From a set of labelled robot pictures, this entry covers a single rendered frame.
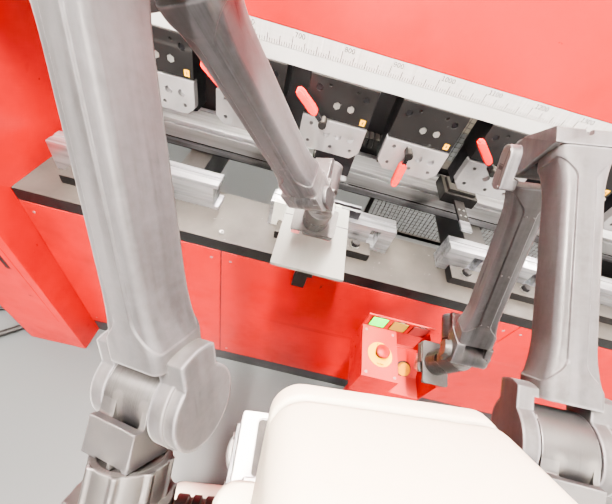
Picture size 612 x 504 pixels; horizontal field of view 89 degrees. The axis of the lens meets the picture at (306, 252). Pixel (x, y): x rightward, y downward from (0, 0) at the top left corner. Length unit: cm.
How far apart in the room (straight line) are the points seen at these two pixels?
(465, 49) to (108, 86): 63
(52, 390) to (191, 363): 153
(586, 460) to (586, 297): 17
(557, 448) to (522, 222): 31
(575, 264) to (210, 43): 45
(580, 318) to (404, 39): 54
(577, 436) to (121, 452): 44
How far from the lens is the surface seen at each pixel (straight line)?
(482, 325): 68
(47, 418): 176
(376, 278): 96
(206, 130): 120
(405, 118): 77
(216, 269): 105
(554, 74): 82
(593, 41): 82
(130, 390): 33
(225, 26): 34
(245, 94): 38
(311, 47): 73
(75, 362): 182
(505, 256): 62
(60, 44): 26
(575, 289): 47
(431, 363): 84
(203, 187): 99
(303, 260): 76
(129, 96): 25
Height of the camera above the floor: 157
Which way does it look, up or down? 48 degrees down
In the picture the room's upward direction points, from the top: 18 degrees clockwise
